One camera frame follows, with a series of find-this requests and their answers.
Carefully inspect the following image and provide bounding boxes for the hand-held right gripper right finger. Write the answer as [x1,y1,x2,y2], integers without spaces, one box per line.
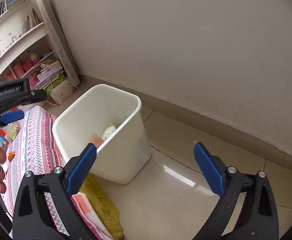
[192,142,279,240]

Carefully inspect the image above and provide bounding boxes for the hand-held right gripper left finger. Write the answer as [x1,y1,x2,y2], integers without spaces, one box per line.
[12,142,97,240]

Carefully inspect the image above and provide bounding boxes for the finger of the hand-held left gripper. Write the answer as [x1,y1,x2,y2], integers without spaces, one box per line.
[0,109,25,128]
[23,89,48,105]

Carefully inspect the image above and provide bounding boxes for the white patterned paper cup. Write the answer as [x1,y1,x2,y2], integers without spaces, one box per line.
[101,126,117,141]

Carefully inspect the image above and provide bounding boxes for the cream plastic waste bin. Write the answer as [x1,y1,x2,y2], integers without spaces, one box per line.
[52,84,153,185]

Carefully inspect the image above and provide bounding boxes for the pink plastic basket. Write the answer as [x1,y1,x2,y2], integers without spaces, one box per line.
[28,76,40,90]
[22,59,35,72]

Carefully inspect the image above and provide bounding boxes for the green tissue box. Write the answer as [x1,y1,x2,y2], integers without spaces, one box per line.
[44,73,69,93]

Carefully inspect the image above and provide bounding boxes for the white plastic bag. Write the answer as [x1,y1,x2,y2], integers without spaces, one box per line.
[50,81,74,105]

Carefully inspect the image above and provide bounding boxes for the stack of papers and books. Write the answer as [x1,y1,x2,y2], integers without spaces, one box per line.
[35,59,64,86]

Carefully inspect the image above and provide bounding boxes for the pink green patterned tablecloth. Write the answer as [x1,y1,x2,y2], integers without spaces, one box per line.
[0,105,106,240]

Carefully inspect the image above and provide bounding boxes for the orange wrapper in bin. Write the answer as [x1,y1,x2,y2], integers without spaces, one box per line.
[89,133,104,148]

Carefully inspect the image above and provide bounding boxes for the yellow green cloth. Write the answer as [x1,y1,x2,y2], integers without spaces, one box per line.
[78,172,124,240]

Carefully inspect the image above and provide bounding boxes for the white bookshelf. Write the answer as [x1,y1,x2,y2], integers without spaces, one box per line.
[0,0,69,90]

